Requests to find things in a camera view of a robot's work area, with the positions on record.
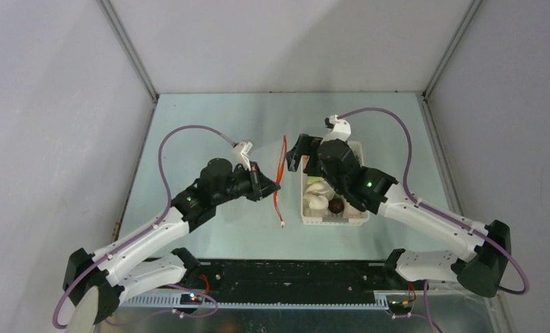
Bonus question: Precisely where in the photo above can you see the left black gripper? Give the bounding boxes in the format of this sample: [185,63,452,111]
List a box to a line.
[213,162,280,207]

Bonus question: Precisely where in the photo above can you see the clear zip top bag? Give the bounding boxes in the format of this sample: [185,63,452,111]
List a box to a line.
[237,134,289,229]

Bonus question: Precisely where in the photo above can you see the dark brown mushroom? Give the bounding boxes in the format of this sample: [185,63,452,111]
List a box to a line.
[328,198,345,214]

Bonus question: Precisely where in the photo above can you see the green bok choy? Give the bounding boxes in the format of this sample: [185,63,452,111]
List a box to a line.
[343,151,363,219]

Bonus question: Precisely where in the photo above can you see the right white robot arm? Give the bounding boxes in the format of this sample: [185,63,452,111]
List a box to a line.
[285,134,511,298]

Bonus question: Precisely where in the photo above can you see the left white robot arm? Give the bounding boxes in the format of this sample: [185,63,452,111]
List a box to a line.
[63,158,280,331]

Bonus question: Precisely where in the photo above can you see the pale green cabbage leaf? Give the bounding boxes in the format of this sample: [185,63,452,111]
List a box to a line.
[306,176,325,185]

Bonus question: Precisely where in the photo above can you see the white plastic basket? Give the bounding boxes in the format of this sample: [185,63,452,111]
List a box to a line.
[300,156,370,226]

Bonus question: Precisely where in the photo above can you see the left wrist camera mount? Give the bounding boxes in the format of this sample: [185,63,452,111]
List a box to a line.
[232,141,253,171]

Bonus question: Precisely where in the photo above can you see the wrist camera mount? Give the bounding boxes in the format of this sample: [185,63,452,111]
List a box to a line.
[232,141,253,171]
[322,114,352,142]

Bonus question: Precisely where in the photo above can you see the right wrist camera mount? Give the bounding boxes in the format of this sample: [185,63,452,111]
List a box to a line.
[322,114,352,142]

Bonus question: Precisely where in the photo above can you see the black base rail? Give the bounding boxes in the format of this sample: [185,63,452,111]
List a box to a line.
[155,258,429,305]

